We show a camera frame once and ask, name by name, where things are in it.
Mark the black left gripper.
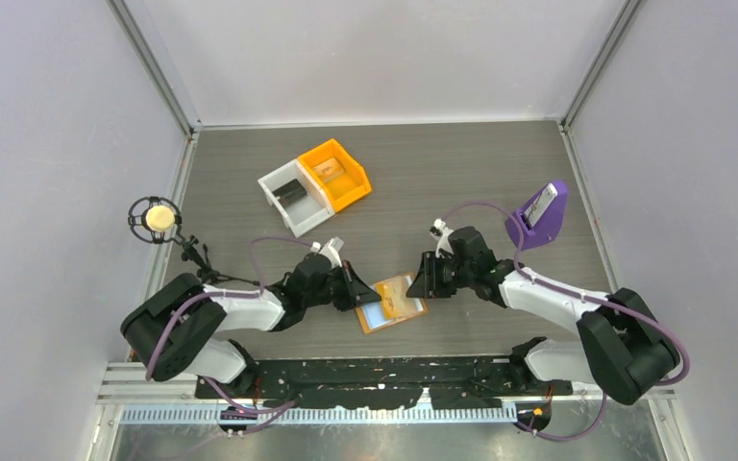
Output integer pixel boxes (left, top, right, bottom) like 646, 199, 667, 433
303, 259, 381, 311

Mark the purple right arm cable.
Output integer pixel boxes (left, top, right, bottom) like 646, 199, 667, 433
440, 201, 693, 443

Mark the orange card holder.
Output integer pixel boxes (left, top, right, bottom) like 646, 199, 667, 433
357, 272, 429, 334

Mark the microphone with shock mount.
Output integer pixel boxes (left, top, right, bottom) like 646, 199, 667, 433
127, 196, 185, 245

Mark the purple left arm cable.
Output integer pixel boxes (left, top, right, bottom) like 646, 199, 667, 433
144, 236, 319, 440

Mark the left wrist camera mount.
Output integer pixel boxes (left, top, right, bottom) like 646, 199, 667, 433
310, 236, 344, 267

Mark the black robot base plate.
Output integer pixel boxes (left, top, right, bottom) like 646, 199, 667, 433
221, 356, 573, 410

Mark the white plastic bin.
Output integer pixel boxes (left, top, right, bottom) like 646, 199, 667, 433
258, 159, 335, 237

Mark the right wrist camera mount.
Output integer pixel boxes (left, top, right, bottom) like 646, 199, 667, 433
429, 218, 454, 258

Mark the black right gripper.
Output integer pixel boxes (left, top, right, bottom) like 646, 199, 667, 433
406, 251, 475, 300

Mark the black microphone tripod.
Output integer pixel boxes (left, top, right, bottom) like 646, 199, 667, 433
180, 235, 259, 286

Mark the orange plastic bin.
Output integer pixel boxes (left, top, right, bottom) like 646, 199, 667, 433
297, 138, 373, 213

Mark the gold credit card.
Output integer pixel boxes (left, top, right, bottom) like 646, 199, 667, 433
374, 273, 428, 322

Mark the aluminium front rail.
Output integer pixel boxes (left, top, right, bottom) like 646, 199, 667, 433
119, 402, 517, 425

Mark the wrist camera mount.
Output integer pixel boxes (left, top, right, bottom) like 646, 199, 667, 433
310, 236, 344, 267
429, 218, 454, 258

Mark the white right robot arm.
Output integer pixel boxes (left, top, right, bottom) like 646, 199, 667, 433
406, 220, 681, 405

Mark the tan card stack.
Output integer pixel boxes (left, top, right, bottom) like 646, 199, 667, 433
312, 158, 345, 183

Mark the purple metronome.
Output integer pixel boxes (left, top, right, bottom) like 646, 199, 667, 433
504, 180, 569, 251

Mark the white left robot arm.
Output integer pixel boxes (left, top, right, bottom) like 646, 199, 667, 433
120, 254, 381, 398

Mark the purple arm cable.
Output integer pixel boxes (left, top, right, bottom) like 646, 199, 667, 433
440, 201, 693, 443
144, 236, 319, 440

